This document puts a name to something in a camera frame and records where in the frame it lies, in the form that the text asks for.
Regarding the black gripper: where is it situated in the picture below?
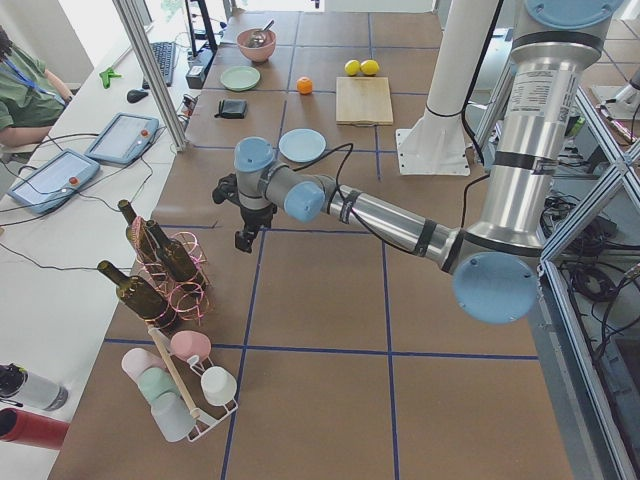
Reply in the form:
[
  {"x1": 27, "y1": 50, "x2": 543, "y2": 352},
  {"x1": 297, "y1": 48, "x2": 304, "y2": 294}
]
[{"x1": 234, "y1": 204, "x2": 276, "y2": 253}]

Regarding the light blue plate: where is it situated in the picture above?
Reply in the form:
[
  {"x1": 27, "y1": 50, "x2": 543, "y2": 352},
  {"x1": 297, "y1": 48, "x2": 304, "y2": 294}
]
[{"x1": 278, "y1": 128, "x2": 326, "y2": 163}]

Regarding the orange fruit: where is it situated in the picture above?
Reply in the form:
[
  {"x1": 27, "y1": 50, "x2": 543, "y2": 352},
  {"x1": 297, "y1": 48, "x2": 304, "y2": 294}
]
[{"x1": 296, "y1": 76, "x2": 314, "y2": 95}]

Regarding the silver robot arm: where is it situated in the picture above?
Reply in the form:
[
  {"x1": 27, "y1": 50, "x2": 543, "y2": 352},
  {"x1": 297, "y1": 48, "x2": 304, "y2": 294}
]
[{"x1": 234, "y1": 1, "x2": 617, "y2": 324}]

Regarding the light green plate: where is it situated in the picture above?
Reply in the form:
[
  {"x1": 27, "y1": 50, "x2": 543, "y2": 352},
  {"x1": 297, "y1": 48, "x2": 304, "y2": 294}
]
[{"x1": 220, "y1": 66, "x2": 261, "y2": 92}]

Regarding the dark wine bottle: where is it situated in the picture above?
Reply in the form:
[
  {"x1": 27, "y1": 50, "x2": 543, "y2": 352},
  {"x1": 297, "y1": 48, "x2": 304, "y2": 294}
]
[
  {"x1": 97, "y1": 260, "x2": 176, "y2": 328},
  {"x1": 145, "y1": 220, "x2": 204, "y2": 286},
  {"x1": 117, "y1": 199, "x2": 167, "y2": 285}
]

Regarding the pink cup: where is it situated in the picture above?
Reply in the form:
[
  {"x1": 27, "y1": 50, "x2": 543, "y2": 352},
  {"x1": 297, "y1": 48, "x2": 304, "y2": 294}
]
[
  {"x1": 121, "y1": 347, "x2": 166, "y2": 383},
  {"x1": 170, "y1": 330, "x2": 211, "y2": 361}
]

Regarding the dark grey folded cloth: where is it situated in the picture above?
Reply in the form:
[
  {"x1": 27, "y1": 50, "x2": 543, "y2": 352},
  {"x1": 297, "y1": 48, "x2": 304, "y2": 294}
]
[{"x1": 214, "y1": 99, "x2": 248, "y2": 119}]

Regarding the white cup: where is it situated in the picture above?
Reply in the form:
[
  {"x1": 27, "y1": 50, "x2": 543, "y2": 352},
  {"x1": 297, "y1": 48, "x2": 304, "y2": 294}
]
[{"x1": 201, "y1": 366, "x2": 237, "y2": 406}]

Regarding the blue teach pendant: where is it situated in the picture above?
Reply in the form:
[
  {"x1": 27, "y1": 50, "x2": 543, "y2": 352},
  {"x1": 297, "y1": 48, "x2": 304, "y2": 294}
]
[
  {"x1": 8, "y1": 149, "x2": 100, "y2": 214},
  {"x1": 85, "y1": 112, "x2": 159, "y2": 165}
]

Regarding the mint green cup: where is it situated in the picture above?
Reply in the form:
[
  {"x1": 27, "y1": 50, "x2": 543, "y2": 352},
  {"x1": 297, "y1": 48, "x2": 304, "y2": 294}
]
[{"x1": 136, "y1": 367, "x2": 179, "y2": 404}]

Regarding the black computer mouse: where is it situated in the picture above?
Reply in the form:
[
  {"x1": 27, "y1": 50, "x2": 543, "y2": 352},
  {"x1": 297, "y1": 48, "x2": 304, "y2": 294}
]
[{"x1": 126, "y1": 89, "x2": 149, "y2": 104}]

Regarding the wooden cutting board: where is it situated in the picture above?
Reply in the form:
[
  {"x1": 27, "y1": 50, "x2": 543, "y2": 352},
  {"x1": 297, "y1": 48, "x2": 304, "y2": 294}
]
[{"x1": 336, "y1": 77, "x2": 394, "y2": 125}]

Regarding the pink bowl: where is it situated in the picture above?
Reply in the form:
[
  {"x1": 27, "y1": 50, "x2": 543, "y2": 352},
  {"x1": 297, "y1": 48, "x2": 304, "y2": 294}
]
[{"x1": 236, "y1": 29, "x2": 276, "y2": 63}]

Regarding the grey blue cup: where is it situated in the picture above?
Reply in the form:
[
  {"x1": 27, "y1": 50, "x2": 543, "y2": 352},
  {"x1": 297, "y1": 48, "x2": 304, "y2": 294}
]
[{"x1": 150, "y1": 392, "x2": 196, "y2": 442}]

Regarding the metal ice scoop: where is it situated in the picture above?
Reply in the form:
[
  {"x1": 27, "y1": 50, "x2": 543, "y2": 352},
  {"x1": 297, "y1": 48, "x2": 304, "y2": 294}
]
[{"x1": 245, "y1": 19, "x2": 275, "y2": 48}]

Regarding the black keyboard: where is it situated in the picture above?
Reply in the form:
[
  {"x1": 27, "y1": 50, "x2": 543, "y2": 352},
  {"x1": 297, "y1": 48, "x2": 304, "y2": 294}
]
[{"x1": 151, "y1": 41, "x2": 176, "y2": 87}]

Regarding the black computer monitor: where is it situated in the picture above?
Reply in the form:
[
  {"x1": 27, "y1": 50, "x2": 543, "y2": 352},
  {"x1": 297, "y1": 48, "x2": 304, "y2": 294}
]
[{"x1": 182, "y1": 0, "x2": 221, "y2": 61}]

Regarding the yellow lemon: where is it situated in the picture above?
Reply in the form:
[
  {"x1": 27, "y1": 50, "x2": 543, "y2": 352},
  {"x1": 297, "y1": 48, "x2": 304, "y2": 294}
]
[
  {"x1": 344, "y1": 59, "x2": 361, "y2": 77},
  {"x1": 360, "y1": 59, "x2": 380, "y2": 76}
]

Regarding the person in green shirt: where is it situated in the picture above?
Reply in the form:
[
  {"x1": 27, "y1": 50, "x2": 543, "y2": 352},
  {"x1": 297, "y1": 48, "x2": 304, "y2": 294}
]
[{"x1": 1, "y1": 28, "x2": 73, "y2": 147}]

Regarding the grey water bottle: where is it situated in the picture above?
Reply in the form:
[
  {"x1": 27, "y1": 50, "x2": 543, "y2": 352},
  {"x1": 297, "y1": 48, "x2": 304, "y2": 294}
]
[{"x1": 1, "y1": 364, "x2": 68, "y2": 411}]

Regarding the red bottle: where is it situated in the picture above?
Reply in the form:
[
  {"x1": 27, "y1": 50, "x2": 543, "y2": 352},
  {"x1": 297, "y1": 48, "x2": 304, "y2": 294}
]
[{"x1": 1, "y1": 408, "x2": 69, "y2": 450}]

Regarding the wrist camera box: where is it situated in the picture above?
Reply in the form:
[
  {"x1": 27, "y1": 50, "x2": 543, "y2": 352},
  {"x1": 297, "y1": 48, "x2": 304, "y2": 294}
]
[{"x1": 212, "y1": 173, "x2": 240, "y2": 206}]

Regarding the copper wire bottle rack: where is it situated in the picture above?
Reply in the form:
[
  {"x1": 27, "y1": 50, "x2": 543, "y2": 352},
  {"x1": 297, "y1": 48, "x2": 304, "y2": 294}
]
[{"x1": 125, "y1": 216, "x2": 212, "y2": 326}]

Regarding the white wire cup rack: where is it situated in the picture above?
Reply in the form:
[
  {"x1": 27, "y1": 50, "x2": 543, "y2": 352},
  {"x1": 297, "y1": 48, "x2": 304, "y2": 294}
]
[{"x1": 148, "y1": 328, "x2": 238, "y2": 442}]

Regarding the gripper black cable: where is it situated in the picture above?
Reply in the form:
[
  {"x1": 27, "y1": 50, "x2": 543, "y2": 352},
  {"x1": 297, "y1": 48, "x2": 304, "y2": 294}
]
[{"x1": 279, "y1": 143, "x2": 501, "y2": 251}]

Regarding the aluminium frame post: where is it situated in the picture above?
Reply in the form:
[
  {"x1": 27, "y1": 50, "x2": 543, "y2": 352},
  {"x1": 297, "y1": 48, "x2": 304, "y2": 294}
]
[{"x1": 113, "y1": 0, "x2": 187, "y2": 152}]

